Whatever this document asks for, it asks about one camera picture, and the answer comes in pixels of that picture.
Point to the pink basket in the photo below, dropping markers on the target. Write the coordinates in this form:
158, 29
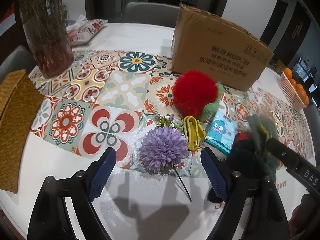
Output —
290, 93

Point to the woven straw mat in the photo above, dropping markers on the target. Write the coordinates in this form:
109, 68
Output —
20, 102

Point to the yellow plastic clip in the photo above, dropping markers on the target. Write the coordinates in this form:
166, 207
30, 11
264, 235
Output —
193, 132

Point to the patterned tile table runner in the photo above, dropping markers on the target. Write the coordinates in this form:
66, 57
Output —
108, 99

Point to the purple artificial flower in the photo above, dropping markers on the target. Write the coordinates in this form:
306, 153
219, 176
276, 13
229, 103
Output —
164, 147

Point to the orange fruit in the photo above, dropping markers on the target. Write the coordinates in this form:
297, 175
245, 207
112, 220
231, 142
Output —
288, 73
293, 82
299, 87
303, 96

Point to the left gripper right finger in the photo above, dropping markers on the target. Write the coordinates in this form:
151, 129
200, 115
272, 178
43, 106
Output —
267, 218

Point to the red fluffy pompom toy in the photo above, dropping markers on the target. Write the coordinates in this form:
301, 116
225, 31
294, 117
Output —
196, 94

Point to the glass vase with dried plants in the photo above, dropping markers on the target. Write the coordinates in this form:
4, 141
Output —
45, 30

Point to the green knitted glove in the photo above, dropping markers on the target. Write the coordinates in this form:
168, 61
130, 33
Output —
249, 155

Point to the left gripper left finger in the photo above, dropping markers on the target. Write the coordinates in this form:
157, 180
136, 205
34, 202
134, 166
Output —
50, 218

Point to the blue tissue pack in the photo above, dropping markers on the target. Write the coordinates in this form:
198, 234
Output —
221, 133

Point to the brown cardboard box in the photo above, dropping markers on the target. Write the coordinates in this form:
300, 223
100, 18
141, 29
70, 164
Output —
219, 48

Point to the floral fabric tissue pouch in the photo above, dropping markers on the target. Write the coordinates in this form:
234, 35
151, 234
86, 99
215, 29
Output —
83, 30

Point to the grey chair left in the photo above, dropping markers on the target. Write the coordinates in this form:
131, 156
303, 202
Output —
150, 13

